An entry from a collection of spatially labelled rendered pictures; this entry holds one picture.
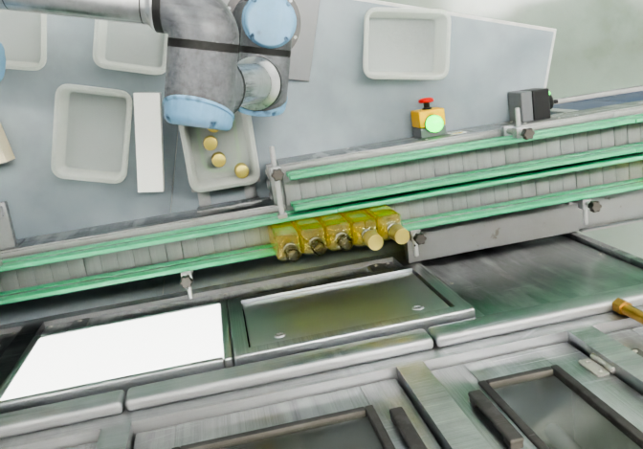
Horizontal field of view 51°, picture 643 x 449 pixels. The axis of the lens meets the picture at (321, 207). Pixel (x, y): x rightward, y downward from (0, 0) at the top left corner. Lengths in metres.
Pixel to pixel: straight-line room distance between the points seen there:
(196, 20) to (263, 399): 0.63
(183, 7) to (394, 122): 0.85
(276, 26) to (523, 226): 0.83
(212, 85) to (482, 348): 0.65
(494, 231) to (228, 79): 0.93
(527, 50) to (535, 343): 0.92
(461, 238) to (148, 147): 0.82
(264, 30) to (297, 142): 0.37
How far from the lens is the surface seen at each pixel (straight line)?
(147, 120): 1.68
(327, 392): 1.19
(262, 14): 1.50
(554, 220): 1.87
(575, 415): 1.09
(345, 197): 1.59
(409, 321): 1.30
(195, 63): 1.10
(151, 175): 1.69
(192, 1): 1.12
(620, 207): 1.97
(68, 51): 1.77
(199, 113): 1.11
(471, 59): 1.87
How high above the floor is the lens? 2.49
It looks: 76 degrees down
